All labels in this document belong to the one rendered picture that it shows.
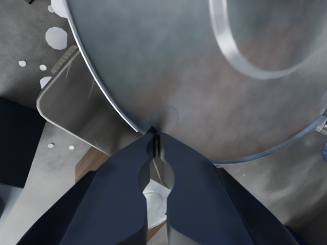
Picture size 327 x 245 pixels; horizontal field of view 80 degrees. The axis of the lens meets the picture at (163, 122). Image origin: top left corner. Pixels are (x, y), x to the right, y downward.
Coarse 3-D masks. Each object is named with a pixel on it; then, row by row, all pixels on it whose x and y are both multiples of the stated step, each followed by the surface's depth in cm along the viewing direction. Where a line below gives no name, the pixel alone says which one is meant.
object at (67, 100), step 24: (72, 72) 11; (48, 96) 11; (72, 96) 11; (96, 96) 12; (48, 120) 12; (72, 120) 12; (96, 120) 13; (120, 120) 13; (96, 144) 13; (120, 144) 14
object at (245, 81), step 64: (64, 0) 9; (128, 0) 10; (192, 0) 11; (256, 0) 12; (320, 0) 14; (128, 64) 12; (192, 64) 13; (256, 64) 14; (320, 64) 18; (192, 128) 15; (256, 128) 18
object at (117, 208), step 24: (144, 144) 11; (120, 168) 9; (144, 168) 10; (96, 192) 8; (120, 192) 8; (96, 216) 7; (120, 216) 7; (144, 216) 7; (72, 240) 6; (96, 240) 6; (120, 240) 6; (144, 240) 7
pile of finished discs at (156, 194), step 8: (152, 184) 74; (144, 192) 75; (152, 192) 76; (160, 192) 78; (168, 192) 80; (152, 200) 77; (160, 200) 79; (152, 208) 79; (160, 208) 82; (152, 216) 82; (160, 216) 84; (152, 224) 85
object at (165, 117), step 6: (156, 108) 14; (162, 108) 14; (168, 108) 14; (174, 108) 14; (156, 114) 14; (162, 114) 14; (168, 114) 14; (174, 114) 14; (150, 120) 14; (156, 120) 14; (162, 120) 14; (168, 120) 14; (174, 120) 14; (156, 126) 14; (162, 126) 14; (168, 126) 15; (174, 126) 15
